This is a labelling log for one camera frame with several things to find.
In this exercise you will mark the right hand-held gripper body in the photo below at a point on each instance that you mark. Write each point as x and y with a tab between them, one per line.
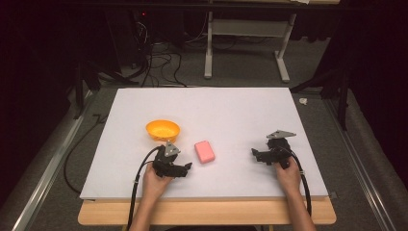
277	153

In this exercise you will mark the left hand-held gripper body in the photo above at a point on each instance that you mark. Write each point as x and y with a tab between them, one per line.
166	166

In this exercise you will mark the pink soap bar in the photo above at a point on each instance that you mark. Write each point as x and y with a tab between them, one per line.
204	151

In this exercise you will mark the orange plastic bowl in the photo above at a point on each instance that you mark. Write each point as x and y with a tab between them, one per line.
163	131

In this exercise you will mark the person's left hand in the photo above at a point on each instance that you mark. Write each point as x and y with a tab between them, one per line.
154	186

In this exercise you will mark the person's right hand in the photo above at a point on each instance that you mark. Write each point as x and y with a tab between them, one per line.
288	178

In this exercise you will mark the crumpled white paper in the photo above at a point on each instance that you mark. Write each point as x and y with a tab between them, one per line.
303	101

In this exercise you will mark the black metal stand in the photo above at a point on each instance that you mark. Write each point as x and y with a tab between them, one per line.
340	86
86	77

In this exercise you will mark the dark computer tower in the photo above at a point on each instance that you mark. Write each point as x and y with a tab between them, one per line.
141	32

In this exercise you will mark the grey corner bracket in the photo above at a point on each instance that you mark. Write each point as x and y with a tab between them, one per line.
333	195

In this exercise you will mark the aluminium floor rail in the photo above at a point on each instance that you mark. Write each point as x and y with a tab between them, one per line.
362	166
48	173

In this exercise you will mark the white metal desk frame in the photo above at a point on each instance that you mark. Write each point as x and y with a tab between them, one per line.
247	27

